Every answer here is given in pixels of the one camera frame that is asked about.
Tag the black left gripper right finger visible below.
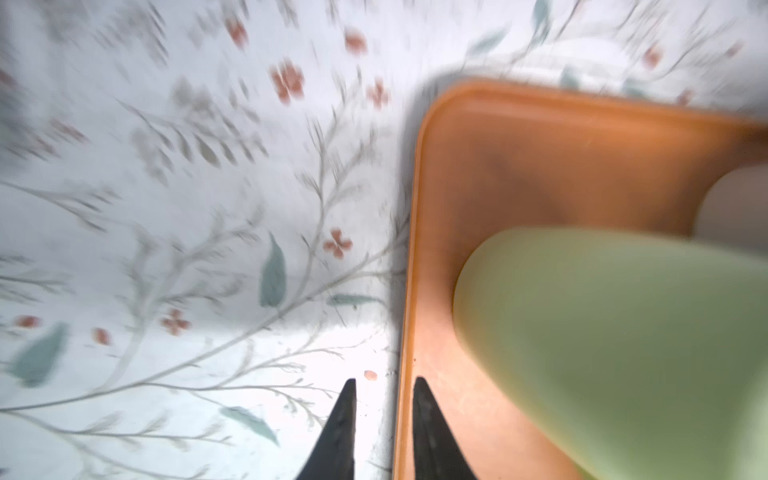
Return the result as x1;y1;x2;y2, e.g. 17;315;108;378
412;377;477;480

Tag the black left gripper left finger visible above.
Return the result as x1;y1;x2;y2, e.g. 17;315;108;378
296;378;357;480

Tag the orange plastic tray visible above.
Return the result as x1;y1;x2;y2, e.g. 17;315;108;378
394;81;767;479

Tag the light green mug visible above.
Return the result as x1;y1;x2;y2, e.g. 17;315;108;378
453;228;767;479

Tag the white mug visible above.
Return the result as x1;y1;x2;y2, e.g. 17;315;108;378
694;162;767;256

